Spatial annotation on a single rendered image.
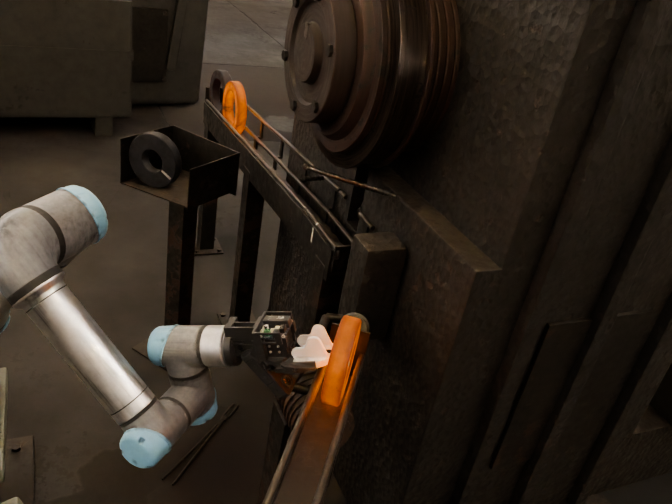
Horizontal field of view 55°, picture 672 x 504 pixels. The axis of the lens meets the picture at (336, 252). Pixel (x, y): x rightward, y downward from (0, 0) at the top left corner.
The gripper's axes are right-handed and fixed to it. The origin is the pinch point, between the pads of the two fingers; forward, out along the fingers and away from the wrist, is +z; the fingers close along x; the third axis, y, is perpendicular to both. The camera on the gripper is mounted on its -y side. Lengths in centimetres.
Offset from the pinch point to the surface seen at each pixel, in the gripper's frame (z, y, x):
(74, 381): -99, -43, 45
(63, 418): -94, -45, 31
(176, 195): -60, 8, 65
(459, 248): 20.2, 9.9, 20.8
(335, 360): 1.1, 3.6, -6.1
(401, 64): 12, 43, 29
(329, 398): -0.7, -3.3, -7.2
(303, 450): -3.4, -6.4, -16.3
